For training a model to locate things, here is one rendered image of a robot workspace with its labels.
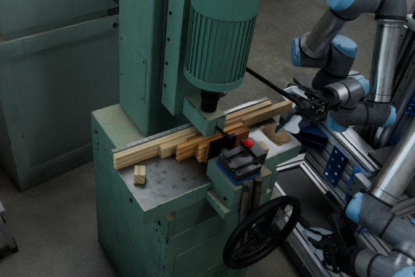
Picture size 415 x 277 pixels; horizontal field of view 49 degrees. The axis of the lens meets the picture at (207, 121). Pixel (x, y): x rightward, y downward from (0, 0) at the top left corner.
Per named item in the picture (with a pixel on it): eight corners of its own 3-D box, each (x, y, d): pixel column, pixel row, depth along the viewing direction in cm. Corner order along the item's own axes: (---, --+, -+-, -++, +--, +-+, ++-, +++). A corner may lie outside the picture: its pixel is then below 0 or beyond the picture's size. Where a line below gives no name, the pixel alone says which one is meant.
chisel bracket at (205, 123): (204, 142, 141) (208, 121, 135) (181, 116, 149) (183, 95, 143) (223, 135, 144) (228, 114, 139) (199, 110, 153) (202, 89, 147)
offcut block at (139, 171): (134, 173, 134) (134, 165, 131) (145, 174, 134) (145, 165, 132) (133, 183, 131) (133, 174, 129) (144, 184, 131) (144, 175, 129)
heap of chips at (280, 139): (277, 147, 151) (278, 142, 149) (259, 129, 156) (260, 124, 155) (293, 140, 154) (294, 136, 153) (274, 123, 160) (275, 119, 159)
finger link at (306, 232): (297, 248, 136) (321, 260, 128) (295, 231, 135) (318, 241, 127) (305, 243, 138) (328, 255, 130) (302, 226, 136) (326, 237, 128)
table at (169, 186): (159, 251, 122) (160, 237, 118) (110, 176, 140) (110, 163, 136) (317, 174, 152) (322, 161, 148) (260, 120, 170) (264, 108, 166)
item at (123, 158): (115, 170, 134) (115, 158, 131) (113, 166, 135) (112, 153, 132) (269, 114, 164) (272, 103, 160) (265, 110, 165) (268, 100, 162)
